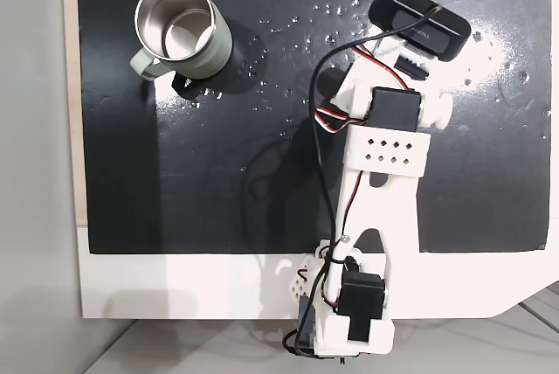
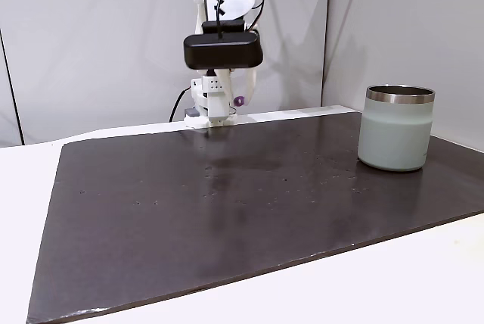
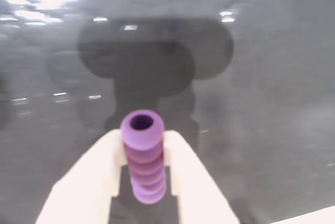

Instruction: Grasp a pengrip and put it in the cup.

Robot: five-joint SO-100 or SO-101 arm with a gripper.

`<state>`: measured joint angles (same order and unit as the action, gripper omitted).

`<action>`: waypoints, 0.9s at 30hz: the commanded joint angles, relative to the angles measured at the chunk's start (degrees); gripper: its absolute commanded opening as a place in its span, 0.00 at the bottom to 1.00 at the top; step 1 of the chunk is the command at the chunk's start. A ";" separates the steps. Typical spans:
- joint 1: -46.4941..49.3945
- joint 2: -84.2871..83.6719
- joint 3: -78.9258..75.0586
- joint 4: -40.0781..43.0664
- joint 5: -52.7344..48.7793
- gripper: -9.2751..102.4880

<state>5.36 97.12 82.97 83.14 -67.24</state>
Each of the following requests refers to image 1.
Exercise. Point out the black pen grip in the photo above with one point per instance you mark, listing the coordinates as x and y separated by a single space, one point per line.
183 89

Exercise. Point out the black table mat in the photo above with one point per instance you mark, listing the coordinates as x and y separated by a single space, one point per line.
196 182

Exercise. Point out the pale green steel mug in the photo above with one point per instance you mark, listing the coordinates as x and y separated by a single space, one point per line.
218 42

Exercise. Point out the black oval camera box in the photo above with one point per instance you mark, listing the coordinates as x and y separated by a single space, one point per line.
393 2

